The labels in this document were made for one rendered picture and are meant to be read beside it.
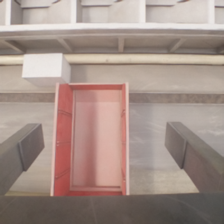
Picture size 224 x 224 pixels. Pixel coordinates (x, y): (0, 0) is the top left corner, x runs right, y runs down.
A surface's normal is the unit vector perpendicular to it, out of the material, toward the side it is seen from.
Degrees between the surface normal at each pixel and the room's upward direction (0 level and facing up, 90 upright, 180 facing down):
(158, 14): 10
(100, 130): 0
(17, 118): 0
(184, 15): 31
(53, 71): 0
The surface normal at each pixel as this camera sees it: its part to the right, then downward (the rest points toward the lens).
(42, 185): -0.04, -0.17
